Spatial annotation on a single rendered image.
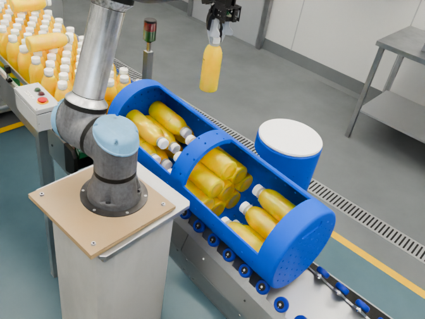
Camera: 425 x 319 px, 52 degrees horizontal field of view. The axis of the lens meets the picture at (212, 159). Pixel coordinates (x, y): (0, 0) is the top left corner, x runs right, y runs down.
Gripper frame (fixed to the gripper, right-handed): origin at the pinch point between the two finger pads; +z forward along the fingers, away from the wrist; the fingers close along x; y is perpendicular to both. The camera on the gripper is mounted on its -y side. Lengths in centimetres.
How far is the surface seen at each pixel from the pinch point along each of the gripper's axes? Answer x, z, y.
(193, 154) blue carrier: -29.4, 22.1, 30.6
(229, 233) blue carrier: -33, 33, 56
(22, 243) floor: -62, 141, -69
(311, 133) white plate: 41, 39, 25
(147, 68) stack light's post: 9, 41, -59
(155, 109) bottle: -20.0, 28.1, -5.7
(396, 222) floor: 161, 144, 39
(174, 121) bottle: -18.8, 27.7, 5.0
